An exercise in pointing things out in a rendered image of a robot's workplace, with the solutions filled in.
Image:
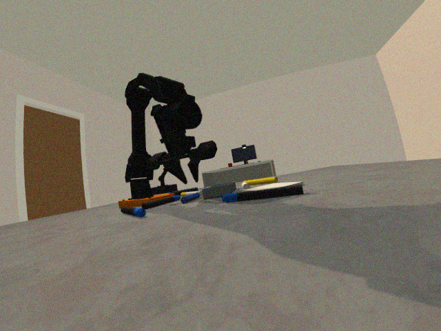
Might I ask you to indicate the blue stylus with white tip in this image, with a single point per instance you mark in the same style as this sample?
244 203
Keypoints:
189 198

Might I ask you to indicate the yellow cylinder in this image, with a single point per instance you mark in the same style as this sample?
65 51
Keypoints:
262 181

